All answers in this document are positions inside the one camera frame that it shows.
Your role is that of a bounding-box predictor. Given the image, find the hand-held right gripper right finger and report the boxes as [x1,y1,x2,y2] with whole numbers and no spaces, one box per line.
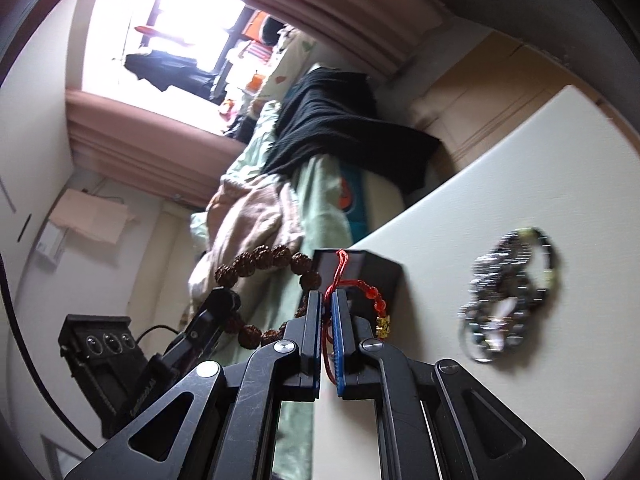
[330,292,587,480]

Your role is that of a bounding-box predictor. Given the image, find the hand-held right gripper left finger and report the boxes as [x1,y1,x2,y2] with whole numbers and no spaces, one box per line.
[62,290,323,480]

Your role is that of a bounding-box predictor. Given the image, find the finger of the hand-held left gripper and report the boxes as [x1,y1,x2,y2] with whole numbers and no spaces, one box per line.
[184,287,242,357]

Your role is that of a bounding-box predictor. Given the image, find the red string bracelet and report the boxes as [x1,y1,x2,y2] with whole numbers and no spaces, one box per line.
[322,249,393,386]

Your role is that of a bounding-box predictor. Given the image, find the brown bead bracelet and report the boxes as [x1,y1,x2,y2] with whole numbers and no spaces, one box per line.
[214,244,323,347]

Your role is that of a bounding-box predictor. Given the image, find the black jewelry box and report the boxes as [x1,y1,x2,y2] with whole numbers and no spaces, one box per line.
[312,249,405,332]

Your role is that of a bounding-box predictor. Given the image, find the pile of mixed jewelry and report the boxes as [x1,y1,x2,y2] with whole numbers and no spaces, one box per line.
[457,227,562,364]

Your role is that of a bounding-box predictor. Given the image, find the green bed sheet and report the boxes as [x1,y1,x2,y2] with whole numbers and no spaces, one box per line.
[190,100,373,480]

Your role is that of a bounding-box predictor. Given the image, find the pink fleece blanket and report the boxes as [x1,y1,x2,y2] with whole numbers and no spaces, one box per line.
[187,174,307,313]

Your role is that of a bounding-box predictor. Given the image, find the cardboard piece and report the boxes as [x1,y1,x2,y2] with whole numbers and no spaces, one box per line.
[49,189,139,247]

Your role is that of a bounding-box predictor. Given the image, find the pink curtain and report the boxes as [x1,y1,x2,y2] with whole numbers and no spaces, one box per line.
[235,0,456,83]
[65,89,247,207]

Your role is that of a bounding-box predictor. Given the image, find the black knitted cloth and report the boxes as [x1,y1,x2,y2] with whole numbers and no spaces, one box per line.
[262,66,443,197]

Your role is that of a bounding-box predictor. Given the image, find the dark hanging clothes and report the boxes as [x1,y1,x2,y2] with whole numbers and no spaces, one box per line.
[124,51,223,97]

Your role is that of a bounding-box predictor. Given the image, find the printed white pillow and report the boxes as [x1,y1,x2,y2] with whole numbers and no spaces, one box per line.
[257,25,318,108]

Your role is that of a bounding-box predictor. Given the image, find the flattened cardboard sheets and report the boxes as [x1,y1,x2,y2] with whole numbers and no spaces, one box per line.
[412,30,603,177]

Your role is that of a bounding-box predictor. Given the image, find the window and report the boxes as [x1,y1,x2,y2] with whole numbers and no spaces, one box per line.
[80,0,253,136]

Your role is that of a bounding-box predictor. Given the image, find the grey wardrobe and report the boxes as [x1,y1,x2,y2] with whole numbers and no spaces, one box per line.
[425,0,640,141]

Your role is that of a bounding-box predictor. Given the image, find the black cable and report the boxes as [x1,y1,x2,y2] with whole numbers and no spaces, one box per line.
[0,254,98,453]
[136,326,180,348]

